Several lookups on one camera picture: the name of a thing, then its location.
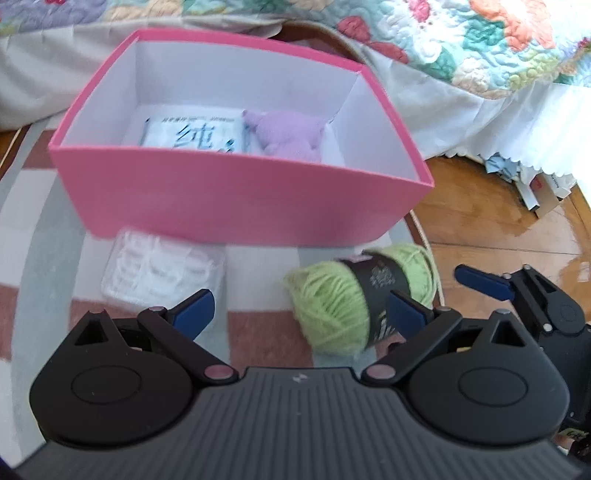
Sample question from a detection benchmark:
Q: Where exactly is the clear floss pick box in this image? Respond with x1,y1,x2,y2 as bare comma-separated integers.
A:
100,229,225,311

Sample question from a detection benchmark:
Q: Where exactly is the green yarn ball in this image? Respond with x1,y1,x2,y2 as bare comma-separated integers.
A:
284,243,440,356

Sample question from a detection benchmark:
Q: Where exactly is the blue wet wipes pack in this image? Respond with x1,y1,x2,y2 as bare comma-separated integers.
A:
140,115,249,153

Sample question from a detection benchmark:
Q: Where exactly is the purple plush toy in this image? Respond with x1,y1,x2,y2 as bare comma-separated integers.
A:
242,110,325,163

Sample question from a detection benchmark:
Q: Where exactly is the pink cardboard box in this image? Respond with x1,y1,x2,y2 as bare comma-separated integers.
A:
48,28,434,247

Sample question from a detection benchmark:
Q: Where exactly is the checkered rug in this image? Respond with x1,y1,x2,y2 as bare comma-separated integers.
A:
0,110,445,467

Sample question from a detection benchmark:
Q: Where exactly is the floral quilt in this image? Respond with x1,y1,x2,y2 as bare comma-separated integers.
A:
1,1,590,99

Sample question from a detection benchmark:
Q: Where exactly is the white bed skirt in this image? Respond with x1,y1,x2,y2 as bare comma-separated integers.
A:
1,15,590,188

